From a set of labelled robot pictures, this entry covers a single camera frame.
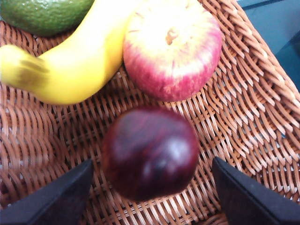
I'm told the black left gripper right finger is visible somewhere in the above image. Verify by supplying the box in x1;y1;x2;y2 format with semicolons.
211;157;300;225

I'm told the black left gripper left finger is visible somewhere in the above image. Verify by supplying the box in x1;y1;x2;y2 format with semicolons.
0;158;95;225

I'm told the brown wicker basket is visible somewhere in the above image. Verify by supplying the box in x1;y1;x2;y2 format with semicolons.
0;0;300;225

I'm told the dark purple plum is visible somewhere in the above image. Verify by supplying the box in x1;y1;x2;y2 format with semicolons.
101;107;200;203

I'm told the red apple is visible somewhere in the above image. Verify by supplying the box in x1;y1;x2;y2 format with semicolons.
122;0;223;102

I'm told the yellow banana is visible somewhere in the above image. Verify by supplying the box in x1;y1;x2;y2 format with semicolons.
0;0;152;105

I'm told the green avocado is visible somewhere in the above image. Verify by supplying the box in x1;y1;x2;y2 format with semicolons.
0;0;95;38

